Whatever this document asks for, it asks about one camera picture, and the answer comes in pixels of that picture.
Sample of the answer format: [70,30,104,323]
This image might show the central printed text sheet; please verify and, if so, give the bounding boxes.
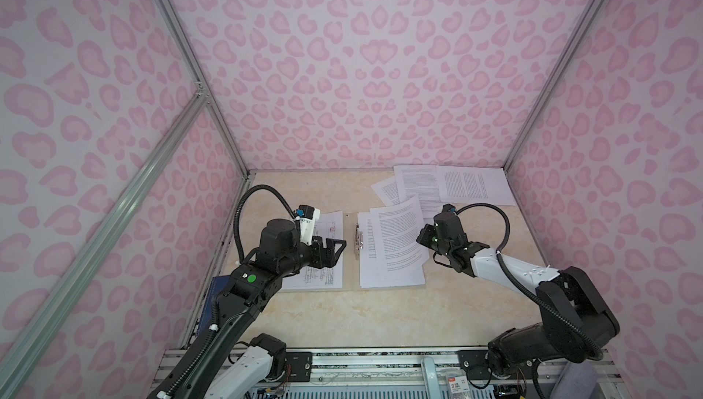
[394,165,443,220]

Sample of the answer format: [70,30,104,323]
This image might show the technical drawing paper sheet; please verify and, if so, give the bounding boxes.
[282,210,343,292]

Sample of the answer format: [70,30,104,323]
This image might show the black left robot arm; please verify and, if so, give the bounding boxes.
[148,219,347,398]

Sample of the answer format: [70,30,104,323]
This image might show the corner aluminium post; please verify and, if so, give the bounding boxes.
[503,0,609,173]
[155,0,250,179]

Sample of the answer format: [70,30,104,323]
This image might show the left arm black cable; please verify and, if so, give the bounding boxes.
[233,184,298,263]

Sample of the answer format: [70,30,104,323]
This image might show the small labelled plastic bag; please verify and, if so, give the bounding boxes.
[444,370,472,399]

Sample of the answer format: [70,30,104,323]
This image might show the grey foam roll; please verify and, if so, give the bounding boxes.
[549,362,598,399]

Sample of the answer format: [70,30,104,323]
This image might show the translucent beige file folder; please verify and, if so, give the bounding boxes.
[311,212,362,292]

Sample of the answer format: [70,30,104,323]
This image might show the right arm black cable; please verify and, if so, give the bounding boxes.
[455,202,605,362]

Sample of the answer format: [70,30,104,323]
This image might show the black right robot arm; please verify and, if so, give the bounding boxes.
[417,223,621,377]

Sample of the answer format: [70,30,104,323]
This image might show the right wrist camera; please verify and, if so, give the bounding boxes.
[434,204,461,231]

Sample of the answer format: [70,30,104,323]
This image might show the metal folder clip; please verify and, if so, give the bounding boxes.
[354,224,364,260]

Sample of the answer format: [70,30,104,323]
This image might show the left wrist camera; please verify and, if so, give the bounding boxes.
[294,205,321,245]

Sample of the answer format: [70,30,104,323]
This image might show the white paper sheet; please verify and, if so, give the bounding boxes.
[357,212,426,289]

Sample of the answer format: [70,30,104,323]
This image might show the diagonal aluminium frame bar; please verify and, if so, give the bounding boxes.
[1,93,208,398]

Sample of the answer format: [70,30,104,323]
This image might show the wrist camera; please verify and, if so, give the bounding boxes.
[294,205,321,245]
[434,204,461,231]

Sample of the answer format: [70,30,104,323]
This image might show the left corner aluminium post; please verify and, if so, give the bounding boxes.
[155,0,250,179]

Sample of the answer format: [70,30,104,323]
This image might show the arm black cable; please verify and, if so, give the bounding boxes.
[233,184,298,263]
[455,202,605,362]

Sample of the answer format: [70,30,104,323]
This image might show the underlying printed paper sheet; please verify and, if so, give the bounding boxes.
[372,177,401,206]

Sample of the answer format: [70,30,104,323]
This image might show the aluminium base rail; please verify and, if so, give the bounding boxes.
[145,343,633,399]

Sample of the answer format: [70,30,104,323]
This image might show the right corner aluminium post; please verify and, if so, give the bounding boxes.
[503,0,609,173]

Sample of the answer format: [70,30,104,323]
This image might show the blue booklet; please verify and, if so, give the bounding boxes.
[197,276,230,335]

